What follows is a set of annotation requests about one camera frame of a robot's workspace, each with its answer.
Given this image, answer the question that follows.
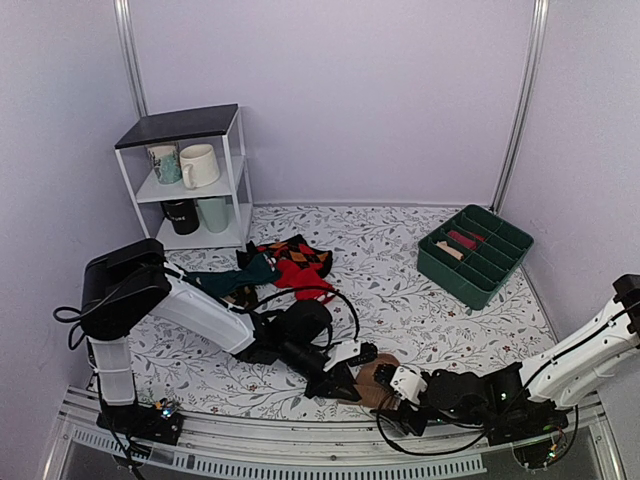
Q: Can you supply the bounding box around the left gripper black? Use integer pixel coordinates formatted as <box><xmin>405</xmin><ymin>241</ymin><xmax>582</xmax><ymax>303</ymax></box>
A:
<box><xmin>280</xmin><ymin>340</ymin><xmax>359</xmax><ymax>401</ymax></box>

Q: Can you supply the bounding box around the tan ribbed sock brown cuff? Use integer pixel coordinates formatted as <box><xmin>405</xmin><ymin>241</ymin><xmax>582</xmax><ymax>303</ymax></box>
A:
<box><xmin>355</xmin><ymin>353</ymin><xmax>400</xmax><ymax>409</ymax></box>

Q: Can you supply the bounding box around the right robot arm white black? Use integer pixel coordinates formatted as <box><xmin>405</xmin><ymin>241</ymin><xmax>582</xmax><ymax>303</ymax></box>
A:
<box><xmin>373</xmin><ymin>274</ymin><xmax>639</xmax><ymax>444</ymax></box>

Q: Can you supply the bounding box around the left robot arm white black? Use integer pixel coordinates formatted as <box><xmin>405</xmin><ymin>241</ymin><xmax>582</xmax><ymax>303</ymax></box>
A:
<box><xmin>52</xmin><ymin>239</ymin><xmax>377</xmax><ymax>434</ymax></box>

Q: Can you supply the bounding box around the red sock white trim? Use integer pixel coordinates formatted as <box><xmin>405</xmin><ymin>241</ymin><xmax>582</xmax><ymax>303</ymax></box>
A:
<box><xmin>274</xmin><ymin>259</ymin><xmax>335</xmax><ymax>304</ymax></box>

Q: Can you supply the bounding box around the floral patterned table mat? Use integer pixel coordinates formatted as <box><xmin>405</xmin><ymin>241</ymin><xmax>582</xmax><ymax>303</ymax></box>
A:
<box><xmin>130</xmin><ymin>206</ymin><xmax>555</xmax><ymax>422</ymax></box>

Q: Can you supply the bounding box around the argyle sock brown beige left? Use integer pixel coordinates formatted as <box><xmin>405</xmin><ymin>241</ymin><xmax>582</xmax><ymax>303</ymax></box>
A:
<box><xmin>221</xmin><ymin>285</ymin><xmax>258</xmax><ymax>308</ymax></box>

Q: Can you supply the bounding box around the dark teal sock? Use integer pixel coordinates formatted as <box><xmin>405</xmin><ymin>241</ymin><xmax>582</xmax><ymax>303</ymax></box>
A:
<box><xmin>185</xmin><ymin>254</ymin><xmax>281</xmax><ymax>298</ymax></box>

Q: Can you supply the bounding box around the argyle brown orange sock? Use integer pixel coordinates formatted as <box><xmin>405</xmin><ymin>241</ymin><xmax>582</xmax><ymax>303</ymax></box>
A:
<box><xmin>257</xmin><ymin>234</ymin><xmax>333</xmax><ymax>278</ymax></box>

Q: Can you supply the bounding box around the rolled beige sock in box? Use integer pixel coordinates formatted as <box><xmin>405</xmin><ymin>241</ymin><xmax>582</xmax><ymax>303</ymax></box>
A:
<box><xmin>436</xmin><ymin>241</ymin><xmax>464</xmax><ymax>261</ymax></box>

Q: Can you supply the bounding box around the green divided storage box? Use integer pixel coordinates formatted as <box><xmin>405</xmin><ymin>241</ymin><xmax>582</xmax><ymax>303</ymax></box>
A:
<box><xmin>416</xmin><ymin>204</ymin><xmax>534</xmax><ymax>311</ymax></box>

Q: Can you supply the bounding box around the black sock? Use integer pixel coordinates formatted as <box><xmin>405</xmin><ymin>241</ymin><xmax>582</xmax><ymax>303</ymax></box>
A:
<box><xmin>236</xmin><ymin>241</ymin><xmax>260</xmax><ymax>270</ymax></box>

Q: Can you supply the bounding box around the rolled red sock in box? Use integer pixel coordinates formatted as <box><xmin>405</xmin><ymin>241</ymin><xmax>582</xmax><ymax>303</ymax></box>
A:
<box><xmin>447</xmin><ymin>230</ymin><xmax>484</xmax><ymax>251</ymax></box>

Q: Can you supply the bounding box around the pale green mug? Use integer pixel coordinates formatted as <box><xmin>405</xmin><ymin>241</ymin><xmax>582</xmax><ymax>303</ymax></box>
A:
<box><xmin>197</xmin><ymin>197</ymin><xmax>229</xmax><ymax>233</ymax></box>

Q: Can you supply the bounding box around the black mug white text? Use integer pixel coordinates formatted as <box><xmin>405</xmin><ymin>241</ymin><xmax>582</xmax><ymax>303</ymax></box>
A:
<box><xmin>161</xmin><ymin>199</ymin><xmax>200</xmax><ymax>235</ymax></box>

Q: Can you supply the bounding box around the cream ceramic mug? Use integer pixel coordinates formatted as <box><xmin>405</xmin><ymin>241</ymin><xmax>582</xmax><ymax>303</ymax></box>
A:
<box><xmin>179</xmin><ymin>144</ymin><xmax>220</xmax><ymax>190</ymax></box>

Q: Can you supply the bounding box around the white metal shelf black top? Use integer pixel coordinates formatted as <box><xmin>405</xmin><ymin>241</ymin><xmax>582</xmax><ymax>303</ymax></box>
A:
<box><xmin>114</xmin><ymin>104</ymin><xmax>253</xmax><ymax>251</ymax></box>

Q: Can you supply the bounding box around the teal patterned mug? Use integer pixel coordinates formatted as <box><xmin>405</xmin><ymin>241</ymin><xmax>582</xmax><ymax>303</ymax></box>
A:
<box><xmin>146</xmin><ymin>143</ymin><xmax>182</xmax><ymax>185</ymax></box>

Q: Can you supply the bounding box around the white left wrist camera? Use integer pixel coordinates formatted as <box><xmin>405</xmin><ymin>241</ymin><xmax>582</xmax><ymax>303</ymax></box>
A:
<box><xmin>323</xmin><ymin>340</ymin><xmax>361</xmax><ymax>372</ymax></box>

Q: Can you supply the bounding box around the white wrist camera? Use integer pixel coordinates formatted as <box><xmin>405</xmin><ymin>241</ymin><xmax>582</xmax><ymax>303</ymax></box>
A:
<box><xmin>323</xmin><ymin>340</ymin><xmax>361</xmax><ymax>372</ymax></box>
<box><xmin>391</xmin><ymin>366</ymin><xmax>428</xmax><ymax>405</ymax></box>

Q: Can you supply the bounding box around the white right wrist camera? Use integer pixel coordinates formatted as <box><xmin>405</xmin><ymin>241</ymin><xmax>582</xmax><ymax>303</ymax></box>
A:
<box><xmin>391</xmin><ymin>366</ymin><xmax>428</xmax><ymax>405</ymax></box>

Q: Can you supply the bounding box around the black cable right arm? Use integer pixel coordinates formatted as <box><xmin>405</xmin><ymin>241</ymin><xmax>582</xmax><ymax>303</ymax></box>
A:
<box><xmin>374</xmin><ymin>407</ymin><xmax>489</xmax><ymax>456</ymax></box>

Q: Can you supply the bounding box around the aluminium front rail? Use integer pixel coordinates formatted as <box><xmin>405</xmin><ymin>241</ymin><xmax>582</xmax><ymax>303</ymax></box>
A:
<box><xmin>42</xmin><ymin>387</ymin><xmax>626</xmax><ymax>480</ymax></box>

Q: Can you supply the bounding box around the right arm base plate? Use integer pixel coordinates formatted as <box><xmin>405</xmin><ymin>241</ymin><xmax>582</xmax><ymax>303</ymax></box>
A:
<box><xmin>487</xmin><ymin>400</ymin><xmax>576</xmax><ymax>471</ymax></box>

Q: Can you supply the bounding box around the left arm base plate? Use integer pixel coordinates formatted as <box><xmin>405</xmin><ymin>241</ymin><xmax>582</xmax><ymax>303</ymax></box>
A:
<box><xmin>96</xmin><ymin>378</ymin><xmax>184</xmax><ymax>446</ymax></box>

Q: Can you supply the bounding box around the black cable left base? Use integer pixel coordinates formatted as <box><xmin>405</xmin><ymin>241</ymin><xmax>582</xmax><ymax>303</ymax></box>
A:
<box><xmin>89</xmin><ymin>394</ymin><xmax>151</xmax><ymax>480</ymax></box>

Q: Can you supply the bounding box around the right aluminium corner post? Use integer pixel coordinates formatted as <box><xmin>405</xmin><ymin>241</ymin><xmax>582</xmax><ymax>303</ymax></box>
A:
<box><xmin>489</xmin><ymin>0</ymin><xmax>550</xmax><ymax>214</ymax></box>

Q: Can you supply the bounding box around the aluminium corner post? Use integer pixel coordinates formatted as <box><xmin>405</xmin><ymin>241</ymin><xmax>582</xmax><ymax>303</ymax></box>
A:
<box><xmin>113</xmin><ymin>0</ymin><xmax>148</xmax><ymax>118</ymax></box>
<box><xmin>489</xmin><ymin>0</ymin><xmax>550</xmax><ymax>214</ymax></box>

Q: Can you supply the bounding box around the left aluminium corner post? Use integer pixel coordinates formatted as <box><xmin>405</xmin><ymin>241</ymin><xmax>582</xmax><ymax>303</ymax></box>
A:
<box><xmin>113</xmin><ymin>0</ymin><xmax>148</xmax><ymax>118</ymax></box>

